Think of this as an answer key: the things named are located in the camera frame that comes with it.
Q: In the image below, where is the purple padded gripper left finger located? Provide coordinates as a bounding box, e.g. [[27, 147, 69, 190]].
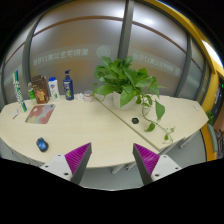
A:
[[41, 143, 92, 185]]

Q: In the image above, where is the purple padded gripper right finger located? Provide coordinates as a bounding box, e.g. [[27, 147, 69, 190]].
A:
[[133, 143, 181, 185]]

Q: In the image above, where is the blue computer mouse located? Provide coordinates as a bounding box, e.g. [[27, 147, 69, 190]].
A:
[[36, 138, 49, 152]]

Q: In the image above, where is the colourful mouse pad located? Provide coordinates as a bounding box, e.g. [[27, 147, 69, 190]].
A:
[[25, 104, 55, 124]]

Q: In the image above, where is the small black round object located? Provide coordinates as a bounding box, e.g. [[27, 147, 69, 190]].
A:
[[132, 118, 139, 124]]

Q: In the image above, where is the white crumpled wrapper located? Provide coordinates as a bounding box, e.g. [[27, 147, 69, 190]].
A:
[[75, 93, 84, 101]]

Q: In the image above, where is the small white jar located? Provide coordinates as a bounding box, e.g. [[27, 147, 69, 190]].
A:
[[84, 90, 93, 102]]

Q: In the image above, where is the white plant pot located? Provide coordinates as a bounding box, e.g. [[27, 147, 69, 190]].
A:
[[112, 91, 138, 111]]

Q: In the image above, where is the white bottle blue cap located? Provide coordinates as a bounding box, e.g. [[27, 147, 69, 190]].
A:
[[48, 77, 60, 102]]

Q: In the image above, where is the blue pump bottle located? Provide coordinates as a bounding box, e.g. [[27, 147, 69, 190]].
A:
[[63, 70, 74, 100]]

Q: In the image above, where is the green small bottle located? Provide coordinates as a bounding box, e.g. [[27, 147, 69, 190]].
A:
[[28, 82, 35, 100]]

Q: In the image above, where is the brown cardboard box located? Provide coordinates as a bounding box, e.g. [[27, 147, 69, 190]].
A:
[[32, 75, 49, 104]]

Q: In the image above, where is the green pothos plant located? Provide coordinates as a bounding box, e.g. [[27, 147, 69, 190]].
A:
[[93, 57, 175, 143]]

